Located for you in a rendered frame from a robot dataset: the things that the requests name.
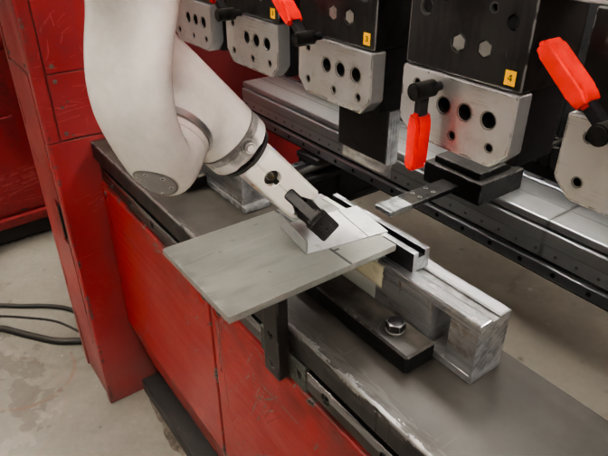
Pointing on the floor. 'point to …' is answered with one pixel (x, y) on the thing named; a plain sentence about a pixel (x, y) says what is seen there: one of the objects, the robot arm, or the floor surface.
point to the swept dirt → (169, 434)
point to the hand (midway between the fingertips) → (313, 215)
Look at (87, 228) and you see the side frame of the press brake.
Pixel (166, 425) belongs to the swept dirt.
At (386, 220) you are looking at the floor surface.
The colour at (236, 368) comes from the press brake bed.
